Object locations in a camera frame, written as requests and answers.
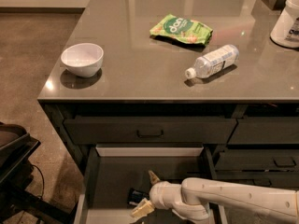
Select closed top drawer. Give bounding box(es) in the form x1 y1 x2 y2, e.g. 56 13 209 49
64 117 236 145

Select white canister with label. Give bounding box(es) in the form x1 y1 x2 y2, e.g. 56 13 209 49
270 0 299 49

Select black cable on floor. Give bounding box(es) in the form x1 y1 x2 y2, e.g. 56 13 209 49
30 162 46 200

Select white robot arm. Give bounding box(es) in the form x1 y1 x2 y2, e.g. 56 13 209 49
131 172 299 224

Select dark blue rxbar wrapper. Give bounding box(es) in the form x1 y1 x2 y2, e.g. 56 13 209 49
127 188 150 206

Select right cabinet drawers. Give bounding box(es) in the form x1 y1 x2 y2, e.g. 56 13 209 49
213 104 299 188

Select black top drawer handle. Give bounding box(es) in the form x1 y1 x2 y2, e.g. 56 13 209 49
136 130 164 139

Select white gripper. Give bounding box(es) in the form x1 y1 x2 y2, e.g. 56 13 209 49
131 170 182 219

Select white ceramic bowl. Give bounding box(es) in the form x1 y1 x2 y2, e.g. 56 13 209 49
61 43 104 77

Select green snack bag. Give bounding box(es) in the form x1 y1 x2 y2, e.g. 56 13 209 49
149 14 213 46

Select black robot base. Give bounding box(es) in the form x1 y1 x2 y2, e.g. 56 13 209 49
0 123 75 224

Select open middle drawer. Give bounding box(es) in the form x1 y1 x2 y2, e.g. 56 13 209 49
74 143 216 224

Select clear plastic water bottle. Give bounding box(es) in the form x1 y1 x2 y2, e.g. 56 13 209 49
185 45 239 79

